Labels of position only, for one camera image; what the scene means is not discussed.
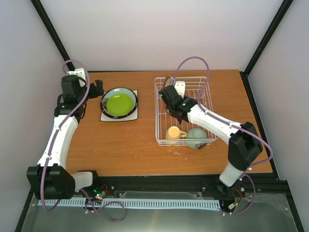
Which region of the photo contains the white wire dish rack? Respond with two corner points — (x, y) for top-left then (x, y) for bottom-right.
(154, 76), (221, 149)

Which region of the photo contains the black frame post right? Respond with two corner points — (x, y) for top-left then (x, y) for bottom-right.
(244, 0), (293, 77)

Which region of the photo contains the metal sheet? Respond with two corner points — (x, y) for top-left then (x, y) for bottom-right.
(21, 192), (297, 232)

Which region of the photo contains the black frame post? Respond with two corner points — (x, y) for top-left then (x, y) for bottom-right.
(30, 0), (70, 61)
(244, 0), (293, 77)

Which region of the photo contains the light blue cable duct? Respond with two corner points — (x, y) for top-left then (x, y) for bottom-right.
(45, 197), (220, 211)

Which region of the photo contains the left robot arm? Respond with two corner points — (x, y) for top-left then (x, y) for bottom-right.
(26, 74), (104, 200)

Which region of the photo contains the white square plate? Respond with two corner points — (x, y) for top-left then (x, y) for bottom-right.
(100, 87), (139, 122)

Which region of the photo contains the black frame post left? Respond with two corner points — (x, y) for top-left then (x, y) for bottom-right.
(30, 0), (70, 61)

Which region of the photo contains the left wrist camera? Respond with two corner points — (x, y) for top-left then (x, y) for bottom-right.
(66, 68), (87, 81)

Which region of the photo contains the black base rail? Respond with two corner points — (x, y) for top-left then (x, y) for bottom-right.
(85, 173), (292, 200)

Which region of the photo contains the green celadon bowl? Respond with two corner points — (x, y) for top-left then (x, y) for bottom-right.
(186, 128), (208, 149)

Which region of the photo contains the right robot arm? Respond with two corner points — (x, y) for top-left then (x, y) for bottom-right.
(158, 86), (263, 189)

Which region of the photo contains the floral patterned bowl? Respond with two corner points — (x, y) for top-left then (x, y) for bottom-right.
(163, 75), (174, 88)

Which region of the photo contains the lime green plate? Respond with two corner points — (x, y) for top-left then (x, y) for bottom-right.
(106, 94), (133, 116)

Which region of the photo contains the yellow mug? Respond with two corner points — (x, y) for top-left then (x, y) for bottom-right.
(165, 126), (187, 140)

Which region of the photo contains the black rimmed plate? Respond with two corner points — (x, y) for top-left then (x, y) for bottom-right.
(100, 87), (138, 119)

